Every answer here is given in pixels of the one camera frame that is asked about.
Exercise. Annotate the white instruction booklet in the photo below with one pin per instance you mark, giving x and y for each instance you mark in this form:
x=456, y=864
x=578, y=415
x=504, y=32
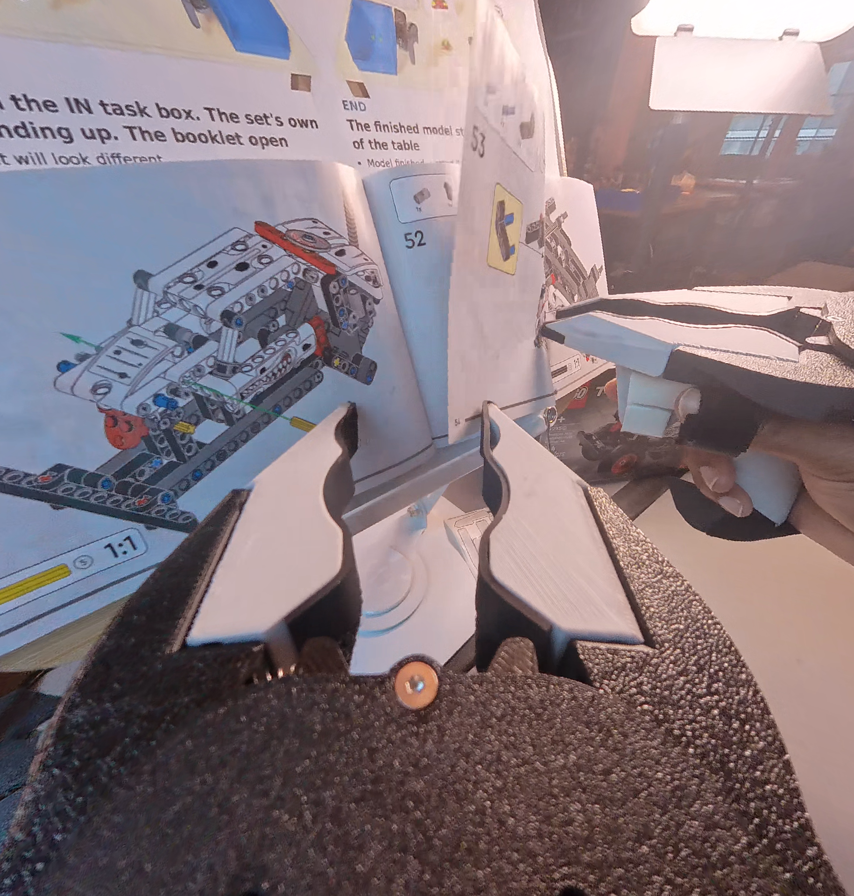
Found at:
x=147, y=252

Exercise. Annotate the grey desk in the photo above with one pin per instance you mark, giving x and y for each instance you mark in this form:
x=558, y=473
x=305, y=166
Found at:
x=791, y=672

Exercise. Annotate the person's right hand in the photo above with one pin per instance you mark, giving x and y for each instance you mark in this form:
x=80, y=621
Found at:
x=833, y=476

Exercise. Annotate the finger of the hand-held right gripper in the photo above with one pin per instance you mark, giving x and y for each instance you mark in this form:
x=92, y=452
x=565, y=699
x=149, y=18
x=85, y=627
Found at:
x=721, y=301
x=679, y=350

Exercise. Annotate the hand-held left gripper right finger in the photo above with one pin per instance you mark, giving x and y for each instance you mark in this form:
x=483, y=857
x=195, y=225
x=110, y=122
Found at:
x=560, y=560

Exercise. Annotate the white light panel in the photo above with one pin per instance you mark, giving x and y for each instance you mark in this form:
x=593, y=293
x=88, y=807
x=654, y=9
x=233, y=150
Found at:
x=735, y=77

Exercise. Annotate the toy brick vehicle model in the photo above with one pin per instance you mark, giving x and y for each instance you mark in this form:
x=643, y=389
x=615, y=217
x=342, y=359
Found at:
x=609, y=451

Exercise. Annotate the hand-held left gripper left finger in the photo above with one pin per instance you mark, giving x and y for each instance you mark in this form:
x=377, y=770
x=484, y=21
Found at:
x=266, y=560

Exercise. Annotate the printed task sheet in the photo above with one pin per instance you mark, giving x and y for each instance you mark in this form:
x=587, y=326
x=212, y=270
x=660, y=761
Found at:
x=189, y=112

